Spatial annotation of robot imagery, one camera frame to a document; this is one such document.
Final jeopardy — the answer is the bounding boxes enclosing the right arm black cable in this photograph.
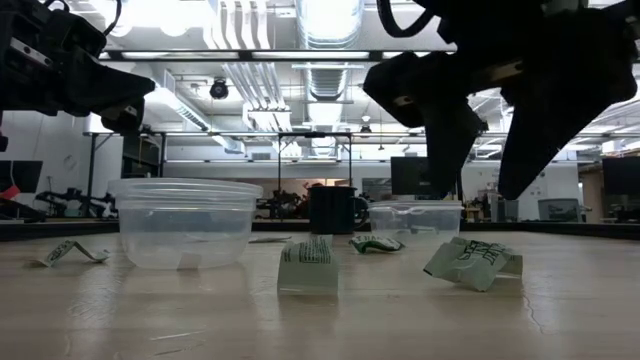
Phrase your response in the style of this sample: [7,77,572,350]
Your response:
[375,0,436,39]

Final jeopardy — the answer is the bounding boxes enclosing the silver ceiling duct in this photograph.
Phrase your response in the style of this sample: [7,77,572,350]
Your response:
[294,0,366,51]

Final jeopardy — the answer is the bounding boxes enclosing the clear round plastic container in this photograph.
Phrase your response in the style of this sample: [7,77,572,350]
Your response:
[106,177,265,272]

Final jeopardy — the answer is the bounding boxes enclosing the black background robot arms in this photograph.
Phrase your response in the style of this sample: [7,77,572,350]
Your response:
[34,187,117,220]

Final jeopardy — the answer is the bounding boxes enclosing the black table frame rail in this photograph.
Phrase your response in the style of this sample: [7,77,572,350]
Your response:
[0,218,640,242]

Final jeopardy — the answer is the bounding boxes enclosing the black overhead frame beam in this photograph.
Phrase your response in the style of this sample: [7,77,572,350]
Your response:
[97,48,456,63]

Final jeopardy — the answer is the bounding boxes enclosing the black storage rack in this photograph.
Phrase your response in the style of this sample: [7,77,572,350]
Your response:
[85,130,167,201]

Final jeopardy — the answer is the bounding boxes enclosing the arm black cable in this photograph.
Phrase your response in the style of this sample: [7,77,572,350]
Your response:
[102,0,124,37]
[375,0,436,39]

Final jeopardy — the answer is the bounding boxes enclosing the white pillar with signs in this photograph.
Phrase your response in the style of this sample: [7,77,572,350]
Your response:
[519,164,548,222]

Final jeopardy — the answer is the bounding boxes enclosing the clear rectangular plastic container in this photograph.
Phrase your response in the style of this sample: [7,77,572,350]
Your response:
[367,200,465,248]

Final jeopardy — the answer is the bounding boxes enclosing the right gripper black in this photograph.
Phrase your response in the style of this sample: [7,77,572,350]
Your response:
[363,0,640,201]

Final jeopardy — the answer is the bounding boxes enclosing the grey crate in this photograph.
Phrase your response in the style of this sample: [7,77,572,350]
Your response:
[537,198,582,223]

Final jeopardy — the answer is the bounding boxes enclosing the black ceiling spotlight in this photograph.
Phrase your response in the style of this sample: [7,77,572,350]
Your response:
[208,77,230,101]

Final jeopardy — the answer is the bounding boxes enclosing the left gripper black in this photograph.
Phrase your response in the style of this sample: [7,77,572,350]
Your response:
[0,0,156,134]

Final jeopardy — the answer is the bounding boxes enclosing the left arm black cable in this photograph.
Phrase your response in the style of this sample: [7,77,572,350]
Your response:
[102,0,124,37]

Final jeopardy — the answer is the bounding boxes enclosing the black computer monitor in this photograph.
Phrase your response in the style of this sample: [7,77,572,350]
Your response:
[390,156,431,197]
[0,159,44,194]
[601,156,640,197]

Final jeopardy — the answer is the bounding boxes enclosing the dark blue enamel mug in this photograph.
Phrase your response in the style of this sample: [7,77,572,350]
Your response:
[307,185,370,236]

